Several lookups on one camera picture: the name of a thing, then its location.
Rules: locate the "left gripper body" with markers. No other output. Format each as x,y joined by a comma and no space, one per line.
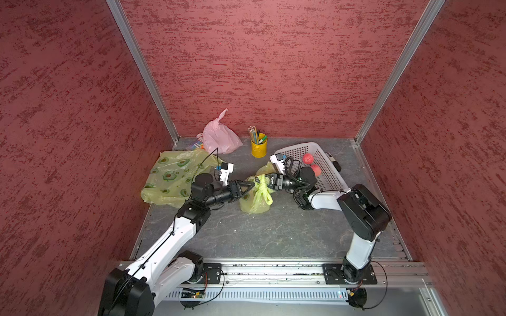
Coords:
229,195

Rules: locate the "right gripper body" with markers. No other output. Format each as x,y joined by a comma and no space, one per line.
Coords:
284,182

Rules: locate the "pink plastic bag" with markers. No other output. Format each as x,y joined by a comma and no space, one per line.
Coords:
218,137

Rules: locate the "green avocado print bag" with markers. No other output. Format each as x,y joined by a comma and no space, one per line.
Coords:
169,181

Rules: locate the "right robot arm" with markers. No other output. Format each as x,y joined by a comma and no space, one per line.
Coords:
365,214

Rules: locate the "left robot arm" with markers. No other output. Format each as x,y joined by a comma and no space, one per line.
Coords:
138,289

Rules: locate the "yellow pencil cup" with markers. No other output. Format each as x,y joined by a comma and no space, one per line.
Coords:
259,150

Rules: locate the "pencils in cup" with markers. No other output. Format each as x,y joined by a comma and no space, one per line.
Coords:
255,135

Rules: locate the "white plastic basket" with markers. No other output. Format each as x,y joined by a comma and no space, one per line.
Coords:
330,178

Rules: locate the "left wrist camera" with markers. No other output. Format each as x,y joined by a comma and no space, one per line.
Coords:
223,172

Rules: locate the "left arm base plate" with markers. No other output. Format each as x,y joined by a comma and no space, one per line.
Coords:
205,273

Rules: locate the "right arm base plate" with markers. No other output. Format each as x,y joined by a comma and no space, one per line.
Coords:
336,274

